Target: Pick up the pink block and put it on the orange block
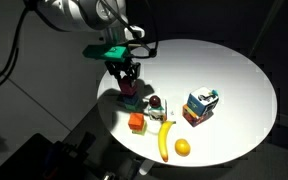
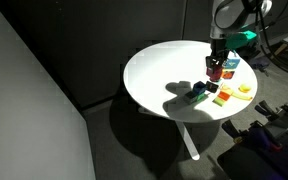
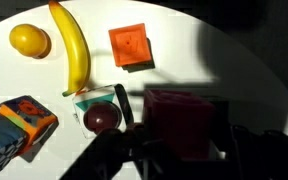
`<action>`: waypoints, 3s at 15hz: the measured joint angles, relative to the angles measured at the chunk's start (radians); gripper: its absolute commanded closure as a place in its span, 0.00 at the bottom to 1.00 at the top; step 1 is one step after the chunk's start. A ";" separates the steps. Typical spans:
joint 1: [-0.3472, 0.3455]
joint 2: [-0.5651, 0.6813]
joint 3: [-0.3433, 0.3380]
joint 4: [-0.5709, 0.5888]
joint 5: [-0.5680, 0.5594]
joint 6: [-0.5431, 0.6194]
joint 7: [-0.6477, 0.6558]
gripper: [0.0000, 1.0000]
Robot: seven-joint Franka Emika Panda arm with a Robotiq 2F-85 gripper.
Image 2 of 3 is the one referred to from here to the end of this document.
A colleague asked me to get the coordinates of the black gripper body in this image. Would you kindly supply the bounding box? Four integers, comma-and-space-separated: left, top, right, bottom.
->
209, 37, 232, 61

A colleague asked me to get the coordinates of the pink toy block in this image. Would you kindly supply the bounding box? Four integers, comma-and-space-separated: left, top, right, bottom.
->
209, 66, 224, 83

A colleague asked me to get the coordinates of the black robot base cover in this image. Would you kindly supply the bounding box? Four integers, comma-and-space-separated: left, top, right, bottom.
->
216, 145, 287, 180

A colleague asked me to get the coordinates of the black block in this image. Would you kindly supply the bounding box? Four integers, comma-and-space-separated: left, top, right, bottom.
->
205, 80, 220, 94

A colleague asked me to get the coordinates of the blue toy block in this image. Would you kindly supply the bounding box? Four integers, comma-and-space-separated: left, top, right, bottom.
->
192, 81, 208, 95

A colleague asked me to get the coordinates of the dark green toy block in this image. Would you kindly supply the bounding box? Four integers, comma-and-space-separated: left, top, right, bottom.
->
183, 90, 209, 105

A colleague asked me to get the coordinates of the orange toy block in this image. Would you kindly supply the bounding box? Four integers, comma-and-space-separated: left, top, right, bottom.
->
217, 90, 232, 102

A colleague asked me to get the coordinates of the yellow toy lemon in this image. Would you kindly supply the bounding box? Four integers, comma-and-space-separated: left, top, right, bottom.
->
238, 83, 252, 94

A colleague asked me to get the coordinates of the yellow toy banana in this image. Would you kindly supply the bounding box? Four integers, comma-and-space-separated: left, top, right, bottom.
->
221, 85, 254, 101

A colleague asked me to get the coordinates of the dark blue cloth heap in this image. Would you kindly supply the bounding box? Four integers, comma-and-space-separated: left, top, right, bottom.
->
252, 56, 270, 70

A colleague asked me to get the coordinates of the wooden plank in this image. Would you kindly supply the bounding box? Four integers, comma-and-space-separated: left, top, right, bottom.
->
272, 42, 288, 58

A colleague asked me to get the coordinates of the black spring clamp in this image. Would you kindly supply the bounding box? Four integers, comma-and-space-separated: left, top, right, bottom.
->
221, 119, 249, 142
254, 100, 276, 122

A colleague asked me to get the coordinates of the white table leg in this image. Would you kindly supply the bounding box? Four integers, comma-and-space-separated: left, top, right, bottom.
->
175, 119, 201, 161

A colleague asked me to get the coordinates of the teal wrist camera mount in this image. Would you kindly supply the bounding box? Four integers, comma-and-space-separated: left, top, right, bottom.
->
228, 30, 259, 52

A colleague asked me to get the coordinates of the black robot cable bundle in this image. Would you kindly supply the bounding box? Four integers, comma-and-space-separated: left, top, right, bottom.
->
254, 0, 288, 78

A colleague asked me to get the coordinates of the purple clamp with orange handle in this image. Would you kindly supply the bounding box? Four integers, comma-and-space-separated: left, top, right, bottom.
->
249, 126, 284, 153

